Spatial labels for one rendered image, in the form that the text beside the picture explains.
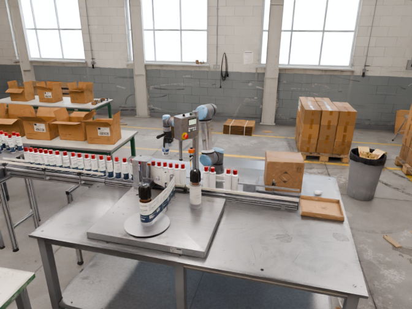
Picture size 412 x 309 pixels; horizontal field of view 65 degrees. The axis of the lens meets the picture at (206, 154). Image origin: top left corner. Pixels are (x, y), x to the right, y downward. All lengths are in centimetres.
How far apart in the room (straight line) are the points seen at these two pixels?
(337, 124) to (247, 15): 335
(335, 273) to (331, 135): 398
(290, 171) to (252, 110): 534
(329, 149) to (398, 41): 316
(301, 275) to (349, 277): 27
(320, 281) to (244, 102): 633
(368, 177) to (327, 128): 145
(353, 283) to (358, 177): 276
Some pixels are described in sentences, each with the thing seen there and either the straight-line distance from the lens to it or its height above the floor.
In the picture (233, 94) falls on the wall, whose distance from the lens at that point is 794.
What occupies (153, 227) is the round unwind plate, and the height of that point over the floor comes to 89.
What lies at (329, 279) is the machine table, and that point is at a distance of 203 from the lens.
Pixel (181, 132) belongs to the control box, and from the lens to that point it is 256.
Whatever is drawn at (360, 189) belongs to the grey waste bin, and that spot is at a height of 16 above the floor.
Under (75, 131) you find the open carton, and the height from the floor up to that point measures 90.
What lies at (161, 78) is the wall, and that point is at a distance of 829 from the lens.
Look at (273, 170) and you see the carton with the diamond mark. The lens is 271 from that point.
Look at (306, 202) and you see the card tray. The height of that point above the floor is 83.
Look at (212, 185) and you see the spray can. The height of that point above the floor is 94.
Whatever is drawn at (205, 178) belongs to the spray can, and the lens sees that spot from 262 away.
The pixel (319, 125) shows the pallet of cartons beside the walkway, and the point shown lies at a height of 62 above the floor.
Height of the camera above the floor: 212
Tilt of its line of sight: 21 degrees down
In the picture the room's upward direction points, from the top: straight up
